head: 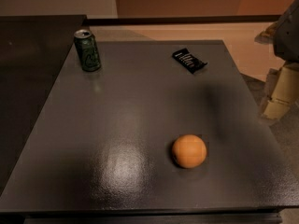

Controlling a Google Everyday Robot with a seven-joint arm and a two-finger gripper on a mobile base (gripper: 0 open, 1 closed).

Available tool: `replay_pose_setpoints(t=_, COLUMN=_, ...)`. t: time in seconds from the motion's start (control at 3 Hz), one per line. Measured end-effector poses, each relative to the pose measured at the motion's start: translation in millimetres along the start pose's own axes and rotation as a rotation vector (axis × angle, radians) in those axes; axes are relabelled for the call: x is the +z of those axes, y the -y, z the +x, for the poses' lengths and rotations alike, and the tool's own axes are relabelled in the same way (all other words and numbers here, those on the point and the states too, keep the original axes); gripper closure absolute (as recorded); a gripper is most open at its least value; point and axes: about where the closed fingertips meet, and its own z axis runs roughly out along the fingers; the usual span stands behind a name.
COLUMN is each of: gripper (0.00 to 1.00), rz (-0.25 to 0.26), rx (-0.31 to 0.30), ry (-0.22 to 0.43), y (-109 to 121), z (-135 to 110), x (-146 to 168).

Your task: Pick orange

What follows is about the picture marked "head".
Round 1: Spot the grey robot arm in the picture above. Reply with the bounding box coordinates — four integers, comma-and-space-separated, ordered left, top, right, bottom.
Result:
273, 0, 299, 63

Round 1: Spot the black snack bar wrapper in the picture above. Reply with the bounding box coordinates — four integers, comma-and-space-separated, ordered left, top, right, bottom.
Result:
172, 49, 207, 74

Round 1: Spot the orange fruit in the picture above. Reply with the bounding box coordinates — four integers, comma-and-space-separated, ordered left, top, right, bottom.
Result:
172, 134, 207, 169

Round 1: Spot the green soda can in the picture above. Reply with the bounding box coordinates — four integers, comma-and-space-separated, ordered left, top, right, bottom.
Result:
74, 29, 101, 72

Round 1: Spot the yellow cardboard box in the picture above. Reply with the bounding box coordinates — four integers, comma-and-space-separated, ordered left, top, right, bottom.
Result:
260, 62, 299, 120

